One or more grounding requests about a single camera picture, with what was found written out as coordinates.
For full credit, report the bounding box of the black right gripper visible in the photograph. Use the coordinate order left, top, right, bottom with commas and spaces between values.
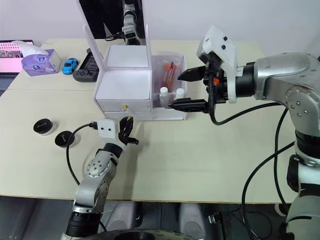
167, 56, 230, 115

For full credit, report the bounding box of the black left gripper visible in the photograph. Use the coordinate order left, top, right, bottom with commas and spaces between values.
117, 116, 140, 151

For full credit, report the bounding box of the white drawer with gold knob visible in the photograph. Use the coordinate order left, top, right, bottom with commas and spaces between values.
95, 99, 153, 113
103, 111, 153, 122

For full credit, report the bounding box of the orange brush set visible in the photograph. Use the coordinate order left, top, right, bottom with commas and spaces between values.
156, 55, 183, 89

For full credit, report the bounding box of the white cosmetic organizer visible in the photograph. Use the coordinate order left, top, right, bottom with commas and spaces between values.
82, 23, 188, 122

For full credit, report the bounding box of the beige bottle with white cap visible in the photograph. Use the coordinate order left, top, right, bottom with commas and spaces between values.
174, 87, 186, 100

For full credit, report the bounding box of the clear bottle with white cap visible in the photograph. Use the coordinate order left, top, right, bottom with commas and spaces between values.
159, 86, 169, 106

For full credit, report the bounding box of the round compact with black lid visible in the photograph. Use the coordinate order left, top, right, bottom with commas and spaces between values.
54, 130, 81, 149
32, 118, 58, 137

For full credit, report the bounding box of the black handheld game console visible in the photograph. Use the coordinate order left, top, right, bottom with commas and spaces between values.
72, 48, 99, 83

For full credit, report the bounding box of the blue toy car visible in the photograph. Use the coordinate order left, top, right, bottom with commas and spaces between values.
62, 57, 79, 75

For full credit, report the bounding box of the grey rounded shape under table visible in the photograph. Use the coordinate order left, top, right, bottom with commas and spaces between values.
109, 201, 138, 236
178, 203, 209, 238

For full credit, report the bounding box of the purple tissue box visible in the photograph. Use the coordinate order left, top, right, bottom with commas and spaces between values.
11, 40, 62, 77

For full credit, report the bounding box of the white framed mirror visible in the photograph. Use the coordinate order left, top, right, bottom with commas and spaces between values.
76, 0, 149, 48

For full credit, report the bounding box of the laptop with pink screen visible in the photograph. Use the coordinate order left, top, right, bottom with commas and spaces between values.
0, 39, 35, 75

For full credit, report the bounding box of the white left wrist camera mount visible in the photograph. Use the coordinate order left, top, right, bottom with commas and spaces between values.
97, 119, 126, 151

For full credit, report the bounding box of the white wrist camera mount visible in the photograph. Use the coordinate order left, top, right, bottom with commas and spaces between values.
196, 24, 239, 104
97, 119, 126, 151

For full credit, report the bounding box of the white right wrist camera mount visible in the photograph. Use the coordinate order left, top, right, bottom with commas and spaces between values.
196, 24, 239, 104

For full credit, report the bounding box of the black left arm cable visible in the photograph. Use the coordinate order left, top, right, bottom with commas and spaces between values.
65, 121, 100, 187

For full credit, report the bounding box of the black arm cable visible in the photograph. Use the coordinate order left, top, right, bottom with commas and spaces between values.
208, 74, 302, 240
65, 121, 100, 187

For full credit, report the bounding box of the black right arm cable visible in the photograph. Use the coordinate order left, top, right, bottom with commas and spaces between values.
208, 74, 302, 240

